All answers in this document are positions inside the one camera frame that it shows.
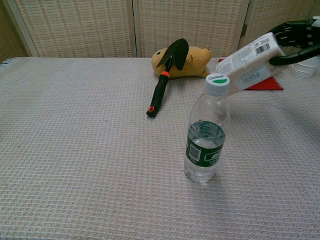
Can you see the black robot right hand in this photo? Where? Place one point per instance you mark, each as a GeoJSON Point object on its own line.
{"type": "Point", "coordinates": [297, 35]}

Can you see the white tissue pack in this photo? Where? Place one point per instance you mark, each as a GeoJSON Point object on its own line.
{"type": "Point", "coordinates": [247, 65]}

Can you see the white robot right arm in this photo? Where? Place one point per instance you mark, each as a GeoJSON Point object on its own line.
{"type": "Point", "coordinates": [315, 22]}

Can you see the white paper cup stack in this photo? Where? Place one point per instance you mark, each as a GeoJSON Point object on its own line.
{"type": "Point", "coordinates": [303, 68]}

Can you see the brass screen hinge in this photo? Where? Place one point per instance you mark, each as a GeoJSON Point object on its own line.
{"type": "Point", "coordinates": [244, 30]}

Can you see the yellow plush toy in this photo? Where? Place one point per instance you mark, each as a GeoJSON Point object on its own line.
{"type": "Point", "coordinates": [196, 62]}

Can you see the clear plastic water bottle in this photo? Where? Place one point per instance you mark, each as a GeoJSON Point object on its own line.
{"type": "Point", "coordinates": [206, 140]}

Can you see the black garden trowel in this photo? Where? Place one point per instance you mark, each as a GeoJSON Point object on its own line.
{"type": "Point", "coordinates": [160, 92]}

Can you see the woven folding screen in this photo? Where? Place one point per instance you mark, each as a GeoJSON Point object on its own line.
{"type": "Point", "coordinates": [80, 27]}

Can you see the woven beige tablecloth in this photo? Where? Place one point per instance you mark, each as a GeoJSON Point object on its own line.
{"type": "Point", "coordinates": [87, 162]}

